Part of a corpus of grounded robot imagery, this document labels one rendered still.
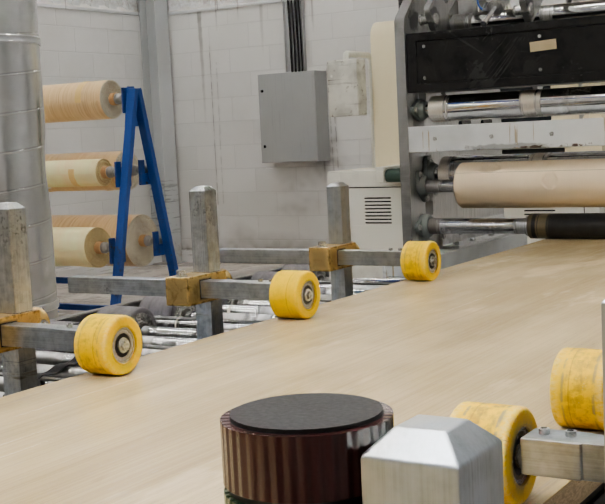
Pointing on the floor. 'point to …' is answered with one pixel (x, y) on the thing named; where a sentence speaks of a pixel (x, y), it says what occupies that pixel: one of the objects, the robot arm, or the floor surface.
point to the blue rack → (131, 104)
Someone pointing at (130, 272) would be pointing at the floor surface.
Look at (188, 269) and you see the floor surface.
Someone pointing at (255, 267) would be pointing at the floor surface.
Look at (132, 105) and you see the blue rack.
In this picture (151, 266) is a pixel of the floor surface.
